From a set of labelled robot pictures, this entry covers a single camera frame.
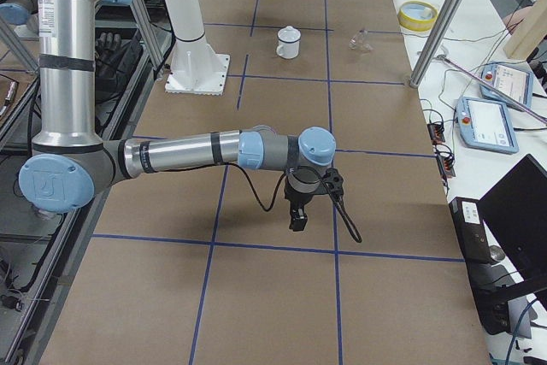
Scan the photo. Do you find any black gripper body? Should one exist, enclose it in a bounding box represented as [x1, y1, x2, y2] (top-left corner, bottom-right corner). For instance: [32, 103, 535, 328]
[284, 166, 321, 211]

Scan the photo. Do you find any white cup lid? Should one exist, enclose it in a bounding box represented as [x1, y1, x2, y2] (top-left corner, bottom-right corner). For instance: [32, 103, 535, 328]
[277, 26, 301, 44]

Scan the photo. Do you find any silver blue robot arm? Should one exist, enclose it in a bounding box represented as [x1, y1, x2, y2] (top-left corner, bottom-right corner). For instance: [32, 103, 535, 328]
[18, 0, 343, 231]

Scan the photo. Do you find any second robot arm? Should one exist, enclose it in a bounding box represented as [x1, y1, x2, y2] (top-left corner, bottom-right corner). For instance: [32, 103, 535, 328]
[1, 0, 39, 35]

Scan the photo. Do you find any white enamel cup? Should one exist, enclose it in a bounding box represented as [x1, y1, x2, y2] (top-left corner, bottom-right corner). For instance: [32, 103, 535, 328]
[276, 38, 300, 60]

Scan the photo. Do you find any orange connector block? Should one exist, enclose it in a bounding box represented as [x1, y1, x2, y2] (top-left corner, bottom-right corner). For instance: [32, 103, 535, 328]
[436, 151, 456, 179]
[426, 122, 445, 144]

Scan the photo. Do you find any reacher grabber stick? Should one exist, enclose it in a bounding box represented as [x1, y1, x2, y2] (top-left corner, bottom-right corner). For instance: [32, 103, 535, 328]
[434, 54, 547, 125]

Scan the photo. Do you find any near teach pendant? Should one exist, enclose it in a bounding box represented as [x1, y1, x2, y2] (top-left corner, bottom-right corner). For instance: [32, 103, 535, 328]
[456, 97, 519, 154]

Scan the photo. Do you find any teach pendant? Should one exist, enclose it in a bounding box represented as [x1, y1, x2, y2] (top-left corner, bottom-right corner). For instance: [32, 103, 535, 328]
[456, 97, 519, 154]
[481, 62, 533, 108]

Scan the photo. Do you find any black computer box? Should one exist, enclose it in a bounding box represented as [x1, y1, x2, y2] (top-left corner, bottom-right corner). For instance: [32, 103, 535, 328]
[450, 197, 533, 339]

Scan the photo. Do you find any yellow tape roll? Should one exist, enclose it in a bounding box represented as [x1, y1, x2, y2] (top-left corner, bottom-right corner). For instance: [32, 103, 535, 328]
[397, 1, 438, 32]

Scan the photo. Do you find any far teach pendant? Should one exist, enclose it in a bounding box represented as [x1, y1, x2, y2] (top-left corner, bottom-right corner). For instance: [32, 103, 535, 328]
[481, 62, 533, 108]

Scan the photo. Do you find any wooden beam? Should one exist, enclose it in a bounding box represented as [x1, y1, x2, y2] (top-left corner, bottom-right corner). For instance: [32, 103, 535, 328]
[503, 0, 546, 60]

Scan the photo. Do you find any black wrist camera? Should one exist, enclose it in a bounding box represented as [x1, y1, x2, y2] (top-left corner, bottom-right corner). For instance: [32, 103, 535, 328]
[323, 168, 344, 197]

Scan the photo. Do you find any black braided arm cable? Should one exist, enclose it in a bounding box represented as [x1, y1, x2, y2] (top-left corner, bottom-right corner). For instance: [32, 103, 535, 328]
[221, 162, 363, 243]

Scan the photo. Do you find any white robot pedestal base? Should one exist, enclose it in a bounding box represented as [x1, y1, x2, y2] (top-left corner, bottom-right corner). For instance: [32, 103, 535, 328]
[164, 0, 230, 96]

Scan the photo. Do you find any aluminium frame post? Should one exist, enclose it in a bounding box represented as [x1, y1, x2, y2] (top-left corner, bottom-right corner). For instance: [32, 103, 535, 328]
[409, 0, 462, 88]

